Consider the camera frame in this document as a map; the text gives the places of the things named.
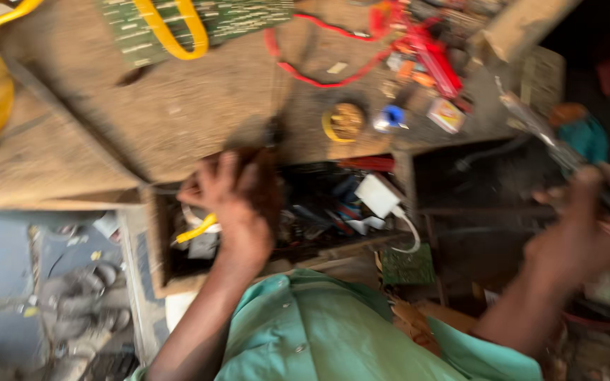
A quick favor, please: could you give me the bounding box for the person's right hand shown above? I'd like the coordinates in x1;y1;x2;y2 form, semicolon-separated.
523;163;610;284

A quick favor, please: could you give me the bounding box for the person's left hand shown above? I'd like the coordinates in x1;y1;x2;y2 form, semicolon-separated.
177;150;280;267

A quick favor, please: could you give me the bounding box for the grey metal hand tool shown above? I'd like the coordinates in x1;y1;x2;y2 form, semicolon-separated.
496;77;610;215

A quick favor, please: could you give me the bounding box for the teal object with orange top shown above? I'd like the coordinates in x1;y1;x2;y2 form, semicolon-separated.
550;103;610;166

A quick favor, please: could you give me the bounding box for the open wooden drawer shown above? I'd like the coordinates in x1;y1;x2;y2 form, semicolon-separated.
142;152;417;300

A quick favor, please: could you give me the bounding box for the yellow-rimmed round tin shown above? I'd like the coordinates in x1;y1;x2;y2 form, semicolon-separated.
321;101;367;144

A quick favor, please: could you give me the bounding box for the red flat item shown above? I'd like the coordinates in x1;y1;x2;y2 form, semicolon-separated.
336;156;397;173

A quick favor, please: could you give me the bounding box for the white charger adapter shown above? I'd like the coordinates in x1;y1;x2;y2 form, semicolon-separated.
354;173;402;219

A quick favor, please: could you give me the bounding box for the large green circuit board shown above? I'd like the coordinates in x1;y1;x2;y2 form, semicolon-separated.
95;0;296;68

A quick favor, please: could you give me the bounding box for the small blue object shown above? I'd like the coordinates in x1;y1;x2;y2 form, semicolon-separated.
373;104;408;133

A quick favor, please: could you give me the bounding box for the grey footwear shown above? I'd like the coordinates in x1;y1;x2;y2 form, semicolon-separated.
39;261;133;346

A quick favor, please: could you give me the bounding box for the person's green shirt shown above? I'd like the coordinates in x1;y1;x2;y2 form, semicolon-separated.
126;268;545;381

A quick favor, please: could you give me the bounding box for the small printed cardboard box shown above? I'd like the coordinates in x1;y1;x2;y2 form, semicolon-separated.
426;97;467;134

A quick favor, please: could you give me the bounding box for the small green circuit board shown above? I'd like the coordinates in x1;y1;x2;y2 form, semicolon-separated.
380;243;437;287

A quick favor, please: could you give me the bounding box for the wooden block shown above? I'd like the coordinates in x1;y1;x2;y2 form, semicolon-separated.
466;0;585;65

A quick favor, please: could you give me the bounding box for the red plastic tool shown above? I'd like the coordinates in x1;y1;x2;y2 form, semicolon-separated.
390;20;465;100

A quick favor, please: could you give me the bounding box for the yellow-handled tool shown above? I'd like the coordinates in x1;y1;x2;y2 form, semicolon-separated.
175;213;219;244

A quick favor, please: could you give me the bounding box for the red cable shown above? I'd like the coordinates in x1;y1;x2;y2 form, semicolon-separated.
263;12;397;89

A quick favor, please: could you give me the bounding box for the yellow cable loop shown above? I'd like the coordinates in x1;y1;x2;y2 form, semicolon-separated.
132;0;210;61

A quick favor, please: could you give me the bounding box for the white charger cable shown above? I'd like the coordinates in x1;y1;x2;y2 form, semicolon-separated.
390;205;422;254

